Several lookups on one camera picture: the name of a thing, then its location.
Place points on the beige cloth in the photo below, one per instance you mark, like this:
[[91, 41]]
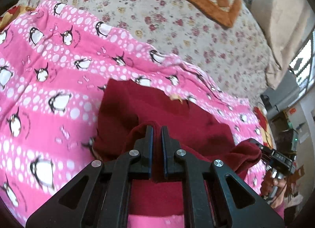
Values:
[[280, 16]]

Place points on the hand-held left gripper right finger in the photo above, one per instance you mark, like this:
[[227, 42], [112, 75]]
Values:
[[166, 144]]

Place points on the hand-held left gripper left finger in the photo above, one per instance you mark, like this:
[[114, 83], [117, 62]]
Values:
[[148, 144]]

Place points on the floral bed sheet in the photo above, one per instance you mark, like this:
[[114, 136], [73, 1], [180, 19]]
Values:
[[147, 3]]

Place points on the pink penguin print blanket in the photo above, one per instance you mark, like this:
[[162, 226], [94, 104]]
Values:
[[49, 53]]

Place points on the dark red fleece garment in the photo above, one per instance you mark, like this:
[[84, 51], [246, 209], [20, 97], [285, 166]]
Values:
[[152, 104]]

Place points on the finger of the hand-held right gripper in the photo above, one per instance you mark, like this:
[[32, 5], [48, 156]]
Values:
[[257, 143]]

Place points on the window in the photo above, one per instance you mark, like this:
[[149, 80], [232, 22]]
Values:
[[304, 63]]

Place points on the person's right hand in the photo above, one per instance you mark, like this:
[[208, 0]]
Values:
[[279, 185]]

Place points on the dark box with green light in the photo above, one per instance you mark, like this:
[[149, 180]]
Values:
[[290, 138]]

